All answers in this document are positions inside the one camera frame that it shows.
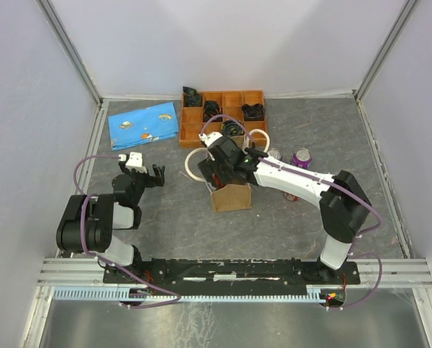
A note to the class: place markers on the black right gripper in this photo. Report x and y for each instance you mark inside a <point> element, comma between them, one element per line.
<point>209,167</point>

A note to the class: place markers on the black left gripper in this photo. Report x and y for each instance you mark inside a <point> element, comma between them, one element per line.
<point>159,179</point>

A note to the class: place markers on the purple can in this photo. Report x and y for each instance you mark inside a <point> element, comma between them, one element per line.
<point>302,158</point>
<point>275,153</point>

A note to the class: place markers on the red can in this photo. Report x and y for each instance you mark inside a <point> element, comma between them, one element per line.
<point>290,197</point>

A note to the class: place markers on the purple can front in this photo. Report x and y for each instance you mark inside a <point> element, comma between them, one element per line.
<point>302,158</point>

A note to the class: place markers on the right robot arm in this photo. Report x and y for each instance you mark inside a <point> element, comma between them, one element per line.
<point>343,205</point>

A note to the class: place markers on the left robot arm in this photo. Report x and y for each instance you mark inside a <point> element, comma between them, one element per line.
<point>89,225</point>

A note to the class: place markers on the dark rolled tie bottom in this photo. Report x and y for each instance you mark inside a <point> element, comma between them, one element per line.
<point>231,129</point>

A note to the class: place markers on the dark rolled tie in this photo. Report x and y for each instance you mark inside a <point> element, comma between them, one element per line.
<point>191,97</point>
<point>231,129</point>
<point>253,112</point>
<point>210,109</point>

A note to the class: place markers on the blue patterned folded cloth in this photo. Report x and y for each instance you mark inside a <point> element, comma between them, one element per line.
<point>142,126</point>

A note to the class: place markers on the dark rolled tie middle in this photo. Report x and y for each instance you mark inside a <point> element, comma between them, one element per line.
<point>210,109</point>

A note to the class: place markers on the dark rolled tie right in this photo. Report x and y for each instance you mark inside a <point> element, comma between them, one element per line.
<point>253,112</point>

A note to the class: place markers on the orange wooden compartment tray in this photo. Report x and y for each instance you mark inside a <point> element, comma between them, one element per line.
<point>230,103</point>

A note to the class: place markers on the dark rolled tie top left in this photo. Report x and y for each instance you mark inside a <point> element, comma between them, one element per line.
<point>191,97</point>

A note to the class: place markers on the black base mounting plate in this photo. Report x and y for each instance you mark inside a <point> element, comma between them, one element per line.
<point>242,277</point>

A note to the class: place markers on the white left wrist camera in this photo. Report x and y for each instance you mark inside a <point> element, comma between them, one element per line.
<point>133,161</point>

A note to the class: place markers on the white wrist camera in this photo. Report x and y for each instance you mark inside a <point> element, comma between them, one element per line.
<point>211,139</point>
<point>133,161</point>

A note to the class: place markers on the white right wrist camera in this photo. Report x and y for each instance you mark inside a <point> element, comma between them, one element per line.
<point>211,139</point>

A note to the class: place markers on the light blue cable duct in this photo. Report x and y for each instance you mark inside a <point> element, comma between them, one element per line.
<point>124,294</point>

